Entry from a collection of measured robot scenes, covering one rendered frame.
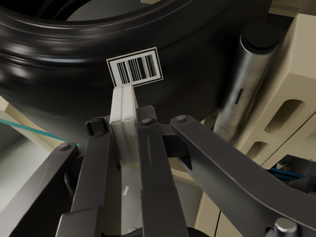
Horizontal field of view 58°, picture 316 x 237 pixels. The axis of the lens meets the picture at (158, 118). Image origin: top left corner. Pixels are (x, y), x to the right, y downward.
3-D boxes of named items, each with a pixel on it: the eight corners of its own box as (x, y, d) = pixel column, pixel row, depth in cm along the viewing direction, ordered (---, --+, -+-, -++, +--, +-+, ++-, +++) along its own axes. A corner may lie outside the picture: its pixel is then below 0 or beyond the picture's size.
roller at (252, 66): (233, 130, 66) (229, 148, 64) (214, 125, 66) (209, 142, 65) (284, 23, 34) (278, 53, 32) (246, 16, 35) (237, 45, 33)
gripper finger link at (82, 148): (119, 174, 15) (63, 187, 15) (120, 132, 20) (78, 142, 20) (112, 150, 14) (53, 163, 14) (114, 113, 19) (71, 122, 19)
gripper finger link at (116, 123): (134, 165, 17) (122, 168, 17) (131, 119, 23) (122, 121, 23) (122, 120, 16) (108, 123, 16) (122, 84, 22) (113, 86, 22)
